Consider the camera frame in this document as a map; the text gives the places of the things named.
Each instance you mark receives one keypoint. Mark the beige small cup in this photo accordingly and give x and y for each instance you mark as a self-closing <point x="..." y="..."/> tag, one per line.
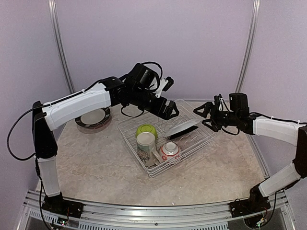
<point x="156" y="157"/>

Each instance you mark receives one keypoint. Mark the small black plate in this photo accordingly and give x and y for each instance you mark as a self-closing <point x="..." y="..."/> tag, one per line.
<point x="182" y="133"/>

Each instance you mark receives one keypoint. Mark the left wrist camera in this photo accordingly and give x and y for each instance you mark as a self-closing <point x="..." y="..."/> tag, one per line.
<point x="164" y="86"/>

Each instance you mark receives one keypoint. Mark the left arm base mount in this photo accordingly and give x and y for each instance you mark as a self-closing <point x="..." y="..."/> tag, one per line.
<point x="58" y="205"/>

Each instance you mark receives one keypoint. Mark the front aluminium rail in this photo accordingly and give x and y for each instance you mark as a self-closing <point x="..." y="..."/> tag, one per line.
<point x="103" y="216"/>

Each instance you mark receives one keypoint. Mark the pink polka dot plate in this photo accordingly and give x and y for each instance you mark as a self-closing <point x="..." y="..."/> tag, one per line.
<point x="97" y="126"/>

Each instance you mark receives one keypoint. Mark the white wire dish rack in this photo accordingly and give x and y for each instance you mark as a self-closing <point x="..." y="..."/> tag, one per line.
<point x="189" y="143"/>

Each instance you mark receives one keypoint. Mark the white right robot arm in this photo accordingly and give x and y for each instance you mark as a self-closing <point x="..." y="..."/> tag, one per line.
<point x="282" y="143"/>

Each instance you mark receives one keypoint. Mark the left aluminium frame post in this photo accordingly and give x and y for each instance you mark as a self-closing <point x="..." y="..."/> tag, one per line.
<point x="56" y="30"/>

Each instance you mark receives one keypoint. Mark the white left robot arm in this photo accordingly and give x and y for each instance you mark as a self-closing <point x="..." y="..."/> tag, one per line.
<point x="103" y="93"/>

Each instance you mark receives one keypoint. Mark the tall patterned mug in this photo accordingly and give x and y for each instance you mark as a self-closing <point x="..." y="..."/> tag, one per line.
<point x="145" y="145"/>

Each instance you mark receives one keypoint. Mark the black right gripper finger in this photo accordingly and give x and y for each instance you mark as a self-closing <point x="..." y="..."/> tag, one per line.
<point x="210" y="124"/>
<point x="204" y="109"/>

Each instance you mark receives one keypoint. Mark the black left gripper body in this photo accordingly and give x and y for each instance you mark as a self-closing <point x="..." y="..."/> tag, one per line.
<point x="140" y="99"/>

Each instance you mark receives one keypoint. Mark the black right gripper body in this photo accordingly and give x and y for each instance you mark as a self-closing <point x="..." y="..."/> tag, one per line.
<point x="220" y="119"/>

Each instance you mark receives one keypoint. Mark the white red teal plate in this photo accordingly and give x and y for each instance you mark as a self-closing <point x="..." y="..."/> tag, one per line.
<point x="181" y="127"/>

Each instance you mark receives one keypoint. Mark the right aluminium frame post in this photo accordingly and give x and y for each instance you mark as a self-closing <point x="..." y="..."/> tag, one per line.
<point x="249" y="45"/>

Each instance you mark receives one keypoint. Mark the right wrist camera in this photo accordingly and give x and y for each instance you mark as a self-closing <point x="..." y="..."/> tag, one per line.
<point x="219" y="101"/>

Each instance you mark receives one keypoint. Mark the aluminium frame post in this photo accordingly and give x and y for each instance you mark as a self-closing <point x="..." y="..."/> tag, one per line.
<point x="56" y="30"/>
<point x="249" y="45"/>

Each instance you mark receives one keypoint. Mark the black rimmed plate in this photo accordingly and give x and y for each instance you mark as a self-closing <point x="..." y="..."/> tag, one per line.
<point x="97" y="116"/>

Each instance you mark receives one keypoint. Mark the lime green bowl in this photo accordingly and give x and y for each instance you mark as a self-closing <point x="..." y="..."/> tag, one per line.
<point x="146" y="128"/>

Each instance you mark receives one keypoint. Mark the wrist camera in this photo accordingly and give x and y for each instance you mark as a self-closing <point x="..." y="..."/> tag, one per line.
<point x="164" y="86"/>
<point x="219" y="101"/>

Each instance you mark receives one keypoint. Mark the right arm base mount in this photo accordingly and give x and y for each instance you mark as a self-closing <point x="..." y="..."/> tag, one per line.
<point x="255" y="203"/>

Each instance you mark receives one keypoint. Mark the red white floral bowl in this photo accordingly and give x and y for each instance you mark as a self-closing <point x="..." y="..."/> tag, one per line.
<point x="170" y="152"/>

